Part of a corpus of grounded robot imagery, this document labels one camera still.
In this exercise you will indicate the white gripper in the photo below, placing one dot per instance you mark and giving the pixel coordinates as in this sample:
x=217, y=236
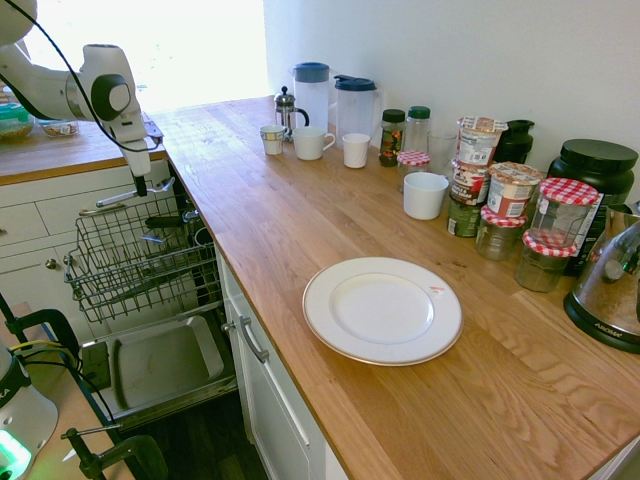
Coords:
x=135, y=150

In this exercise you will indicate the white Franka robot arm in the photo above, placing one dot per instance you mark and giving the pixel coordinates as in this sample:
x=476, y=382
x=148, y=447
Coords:
x=45, y=90

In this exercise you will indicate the built-in dishwasher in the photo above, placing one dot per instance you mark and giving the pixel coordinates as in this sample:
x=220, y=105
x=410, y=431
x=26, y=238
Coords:
x=165, y=360

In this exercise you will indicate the black plastic tray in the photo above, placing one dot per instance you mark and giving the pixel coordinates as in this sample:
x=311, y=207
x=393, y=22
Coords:
x=162, y=222

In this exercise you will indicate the silver utensil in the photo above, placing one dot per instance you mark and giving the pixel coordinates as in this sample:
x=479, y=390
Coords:
x=152, y=239

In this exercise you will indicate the black mug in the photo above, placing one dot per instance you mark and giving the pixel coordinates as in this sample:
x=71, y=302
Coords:
x=204, y=239

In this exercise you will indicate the clear plastic food container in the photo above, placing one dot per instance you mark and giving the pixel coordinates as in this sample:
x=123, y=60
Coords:
x=60, y=129

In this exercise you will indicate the round metal cabinet knob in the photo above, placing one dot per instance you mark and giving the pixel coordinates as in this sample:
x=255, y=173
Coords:
x=51, y=263
x=228, y=327

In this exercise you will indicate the white patterned mug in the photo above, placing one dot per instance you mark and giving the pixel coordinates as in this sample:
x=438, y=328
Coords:
x=272, y=142

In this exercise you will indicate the food container green lid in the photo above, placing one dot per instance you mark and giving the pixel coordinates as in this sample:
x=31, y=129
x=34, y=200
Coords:
x=15, y=127

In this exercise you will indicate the glass french press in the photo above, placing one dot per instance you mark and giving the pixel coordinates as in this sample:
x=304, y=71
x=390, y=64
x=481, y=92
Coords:
x=287, y=112

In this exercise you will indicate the wide white mug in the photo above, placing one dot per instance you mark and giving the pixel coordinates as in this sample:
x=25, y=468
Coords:
x=310, y=145

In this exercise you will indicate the clear pitcher light blue lid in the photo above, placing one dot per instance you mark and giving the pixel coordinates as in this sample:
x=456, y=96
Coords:
x=311, y=100

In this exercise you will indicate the white ribbed cup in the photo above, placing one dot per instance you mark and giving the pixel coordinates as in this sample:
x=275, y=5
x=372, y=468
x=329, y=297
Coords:
x=356, y=152

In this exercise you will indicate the clear pitcher dark blue lid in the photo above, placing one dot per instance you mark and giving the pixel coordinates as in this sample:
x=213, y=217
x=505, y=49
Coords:
x=356, y=115

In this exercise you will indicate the spice jar black lid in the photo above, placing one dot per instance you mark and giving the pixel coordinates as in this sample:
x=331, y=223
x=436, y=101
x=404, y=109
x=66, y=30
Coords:
x=391, y=140

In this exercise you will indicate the black C-clamp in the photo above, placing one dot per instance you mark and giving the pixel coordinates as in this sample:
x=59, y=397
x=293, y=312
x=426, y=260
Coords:
x=135, y=455

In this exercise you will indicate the white plate gold rim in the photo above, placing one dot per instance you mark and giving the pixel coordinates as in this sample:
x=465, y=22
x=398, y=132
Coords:
x=382, y=310

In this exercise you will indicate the small jar red checkered lid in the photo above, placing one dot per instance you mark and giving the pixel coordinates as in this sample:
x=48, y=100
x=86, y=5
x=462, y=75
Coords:
x=412, y=159

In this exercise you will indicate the clear jar green lid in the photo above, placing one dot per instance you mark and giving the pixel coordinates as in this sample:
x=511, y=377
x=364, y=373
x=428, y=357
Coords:
x=417, y=132

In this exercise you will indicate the plain white cup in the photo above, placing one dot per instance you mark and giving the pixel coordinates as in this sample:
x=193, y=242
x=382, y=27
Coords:
x=425, y=197

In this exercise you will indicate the clear drinking glass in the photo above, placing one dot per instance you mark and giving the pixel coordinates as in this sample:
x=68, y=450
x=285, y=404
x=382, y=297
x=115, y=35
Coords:
x=442, y=152

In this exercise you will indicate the green tin can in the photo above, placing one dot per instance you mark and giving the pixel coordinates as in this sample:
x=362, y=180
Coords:
x=462, y=220

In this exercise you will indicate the oatmeal cup red label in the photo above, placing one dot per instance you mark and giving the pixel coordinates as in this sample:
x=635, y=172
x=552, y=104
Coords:
x=470, y=185

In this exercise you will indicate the glass jar red checkered lid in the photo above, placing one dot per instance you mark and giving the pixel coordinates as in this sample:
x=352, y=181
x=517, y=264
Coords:
x=542, y=272
x=500, y=240
x=565, y=220

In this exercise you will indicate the black shaker bottle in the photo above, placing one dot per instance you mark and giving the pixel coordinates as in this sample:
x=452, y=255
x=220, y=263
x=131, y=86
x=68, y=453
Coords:
x=517, y=142

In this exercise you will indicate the black protein tub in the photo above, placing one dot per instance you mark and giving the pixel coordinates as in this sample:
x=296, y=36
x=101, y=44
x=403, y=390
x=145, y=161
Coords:
x=595, y=170

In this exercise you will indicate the steel electric kettle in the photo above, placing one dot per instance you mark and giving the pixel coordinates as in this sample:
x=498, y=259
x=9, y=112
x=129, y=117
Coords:
x=610, y=290

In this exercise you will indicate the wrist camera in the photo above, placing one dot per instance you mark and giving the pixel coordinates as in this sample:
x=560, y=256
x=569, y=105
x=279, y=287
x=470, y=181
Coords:
x=152, y=131

